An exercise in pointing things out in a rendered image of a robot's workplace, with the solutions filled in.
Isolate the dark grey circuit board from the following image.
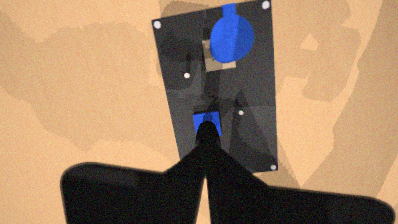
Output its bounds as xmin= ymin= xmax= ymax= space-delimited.
xmin=151 ymin=0 xmax=278 ymax=173

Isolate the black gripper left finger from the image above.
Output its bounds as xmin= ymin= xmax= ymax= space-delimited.
xmin=60 ymin=141 xmax=210 ymax=224

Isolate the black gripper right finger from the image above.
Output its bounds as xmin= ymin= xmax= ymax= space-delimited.
xmin=206 ymin=142 xmax=396 ymax=224

